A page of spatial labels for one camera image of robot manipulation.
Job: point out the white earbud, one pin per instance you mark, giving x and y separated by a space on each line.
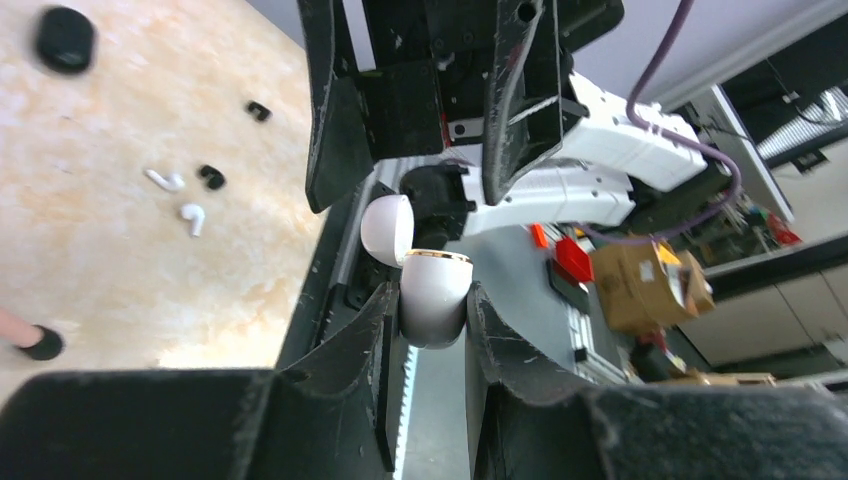
172 182
195 215

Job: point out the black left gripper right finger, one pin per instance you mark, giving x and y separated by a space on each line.
529 418

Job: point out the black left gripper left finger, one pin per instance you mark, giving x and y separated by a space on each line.
330 415

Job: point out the black earbud charging case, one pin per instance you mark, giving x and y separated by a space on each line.
65 40

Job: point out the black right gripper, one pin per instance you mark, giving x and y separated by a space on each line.
416 77

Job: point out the black earbud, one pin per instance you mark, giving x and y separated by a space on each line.
259 112
212 178

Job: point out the pink music stand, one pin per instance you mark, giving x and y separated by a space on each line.
36 342

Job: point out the cardboard box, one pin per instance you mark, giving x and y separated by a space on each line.
648 287

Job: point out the white earbud charging case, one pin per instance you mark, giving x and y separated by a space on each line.
434 284

